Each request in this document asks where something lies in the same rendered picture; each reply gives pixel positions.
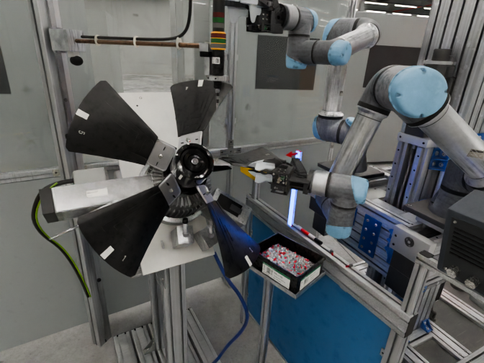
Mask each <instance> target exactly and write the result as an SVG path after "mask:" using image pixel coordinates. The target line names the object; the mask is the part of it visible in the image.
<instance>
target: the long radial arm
mask: <svg viewBox="0 0 484 363"><path fill-rule="evenodd" d="M152 178H153V177H152V174H146V175H141V176H132V177H126V178H121V179H111V180H106V181H96V182H91V183H85V184H75V185H70V186H64V187H55V188H51V190H52V196H53V204H54V208H55V213H56V215H57V218H58V220H59V221H62V220H69V219H73V218H78V217H79V216H81V215H85V214H87V213H89V212H92V211H94V210H95V209H98V208H100V207H102V206H105V205H107V204H109V203H111V202H114V201H116V200H118V201H120V200H123V199H125V198H128V197H130V196H133V195H134V194H137V193H139V192H142V191H144V190H147V189H149V188H151V187H154V185H153V181H152Z"/></svg>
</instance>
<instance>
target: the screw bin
mask: <svg viewBox="0 0 484 363"><path fill-rule="evenodd" d="M277 243H279V244H280V245H282V246H284V247H287V248H288V249H289V250H291V251H293V252H296V254H299V255H301V256H303V257H304V258H306V259H309V261H311V262H313V263H314V265H313V266H311V268H309V269H308V270H306V271H305V272H303V273H302V274H301V275H300V276H299V277H296V276H295V275H294V274H292V273H290V272H288V271H287V270H286V269H283V268H282V267H280V266H279V265H277V264H275V263H274V262H273V261H270V260H269V259H267V258H266V257H264V256H262V255H261V254H259V256H258V258H257V259H256V261H255V262H254V264H253V265H252V266H253V267H254V268H256V269H258V270H259V271H260V272H262V273H263V274H265V275H267V276H268V277H269V278H271V279H273V280H274V281H275V282H277V283H278V284H280V285H282V286H283V287H285V288H286V289H288V290H289V291H290V292H292V293H294V294H295V295H296V294H297V293H298V292H299V291H301V289H303V288H304V287H305V286H306V285H308V284H309V283H310V282H312V281H313V280H314V279H315V278H316V277H317V276H319V275H320V274H321V273H322V268H323V261H324V260H326V257H324V256H322V255H320V254H318V253H316V252H314V251H312V250H310V249H309V248H307V247H305V246H303V245H301V244H299V243H297V242H295V241H293V240H291V239H290V238H288V237H286V236H284V235H282V234H280V233H276V234H274V235H273V236H270V237H268V238H267V239H265V240H263V241H262V242H260V243H258V244H259V245H260V249H261V250H260V253H262V252H263V251H265V250H267V249H268V248H270V247H272V245H275V244H277Z"/></svg>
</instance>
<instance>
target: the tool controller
mask: <svg viewBox="0 0 484 363"><path fill-rule="evenodd" d="M437 269H438V270H440V271H442V272H444V273H445V274H447V275H449V276H450V277H452V278H454V279H456V280H457V281H459V282H461V283H463V284H465V285H466V286H468V287H469V288H471V289H473V290H475V291H476V292H479V293H480V294H481V295H484V192H481V191H480V190H474V191H472V192H471V193H469V194H468V195H466V196H465V197H463V198H462V199H461V200H459V201H458V202H456V203H455V204H453V205H452V206H451V207H449V208H448V210H447V217H446V221H445V226H444V232H443V237H442V244H441V248H440V253H439V260H438V264H437Z"/></svg>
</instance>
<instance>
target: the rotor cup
mask: <svg viewBox="0 0 484 363"><path fill-rule="evenodd" d="M193 158H197V159H198V161H199V162H198V164H196V165H195V164H193V163H192V159H193ZM213 167H214V160H213V157H212V154H211V152H209V151H208V150H207V149H206V147H204V146H203V145H200V144H198V143H188V144H185V145H183V146H182V147H180V148H179V149H178V151H177V152H176V154H175V156H174V157H173V158H172V160H171V162H170V164H169V166H168V168H167V170H166V171H163V173H162V175H163V179H164V178H165V177H166V176H167V175H168V174H169V173H170V172H172V174H173V175H174V177H175V179H176V181H177V183H178V185H179V188H180V190H181V193H180V196H184V197H188V196H192V195H195V194H197V193H198V192H197V190H196V189H195V188H194V187H196V186H199V185H205V184H206V181H207V177H208V176H209V175H211V173H212V170H213ZM180 175H182V176H183V177H182V178H181V179H179V176H180ZM204 179H205V180H204ZM203 180H204V181H203ZM202 181H203V182H202ZM201 182H202V183H201Z"/></svg>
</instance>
